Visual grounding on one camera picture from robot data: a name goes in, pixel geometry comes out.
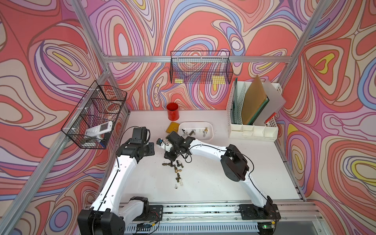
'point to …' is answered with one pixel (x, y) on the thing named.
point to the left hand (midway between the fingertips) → (149, 148)
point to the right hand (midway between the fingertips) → (168, 158)
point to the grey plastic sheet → (276, 101)
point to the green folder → (257, 113)
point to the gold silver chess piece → (206, 129)
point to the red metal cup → (173, 111)
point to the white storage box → (200, 130)
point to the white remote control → (105, 127)
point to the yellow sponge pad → (173, 127)
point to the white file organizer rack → (236, 130)
